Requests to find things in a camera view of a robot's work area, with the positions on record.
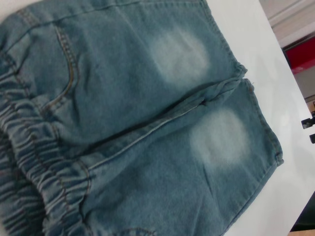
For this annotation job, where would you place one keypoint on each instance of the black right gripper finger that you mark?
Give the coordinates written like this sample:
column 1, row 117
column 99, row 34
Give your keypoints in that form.
column 309, row 121
column 312, row 138

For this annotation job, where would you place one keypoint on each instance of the blue denim shorts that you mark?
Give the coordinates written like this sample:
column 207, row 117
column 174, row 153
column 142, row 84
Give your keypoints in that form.
column 123, row 123

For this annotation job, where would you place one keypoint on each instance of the red box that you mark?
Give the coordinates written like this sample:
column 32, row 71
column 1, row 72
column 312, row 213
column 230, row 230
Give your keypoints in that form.
column 302, row 59

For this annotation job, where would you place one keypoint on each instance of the white background shelf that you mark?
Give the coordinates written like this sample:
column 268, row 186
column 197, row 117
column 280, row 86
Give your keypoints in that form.
column 290, row 19

